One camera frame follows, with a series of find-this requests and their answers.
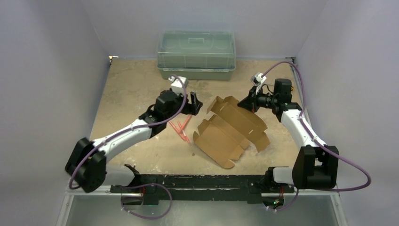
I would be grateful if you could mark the red pen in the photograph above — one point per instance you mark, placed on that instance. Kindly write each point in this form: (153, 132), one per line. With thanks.
(183, 133)
(185, 122)
(177, 130)

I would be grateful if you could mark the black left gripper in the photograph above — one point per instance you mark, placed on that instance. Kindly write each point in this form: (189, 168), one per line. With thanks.
(193, 108)

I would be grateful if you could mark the brown cardboard box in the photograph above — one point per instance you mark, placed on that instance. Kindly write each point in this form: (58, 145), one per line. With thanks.
(229, 132)

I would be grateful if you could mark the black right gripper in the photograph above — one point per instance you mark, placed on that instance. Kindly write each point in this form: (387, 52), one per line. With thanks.
(252, 101)

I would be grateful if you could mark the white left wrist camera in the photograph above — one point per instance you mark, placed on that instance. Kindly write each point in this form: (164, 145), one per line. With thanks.
(178, 85)

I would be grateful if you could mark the green clear-lid plastic toolbox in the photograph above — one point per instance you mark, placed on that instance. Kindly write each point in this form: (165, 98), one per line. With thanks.
(197, 55)

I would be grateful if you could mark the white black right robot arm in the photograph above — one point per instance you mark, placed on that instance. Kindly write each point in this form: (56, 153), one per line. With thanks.
(316, 164)

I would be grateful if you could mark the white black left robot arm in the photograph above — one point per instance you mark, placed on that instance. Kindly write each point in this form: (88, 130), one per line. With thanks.
(87, 162)

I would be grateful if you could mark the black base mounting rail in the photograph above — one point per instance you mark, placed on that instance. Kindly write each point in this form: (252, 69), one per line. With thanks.
(160, 187)

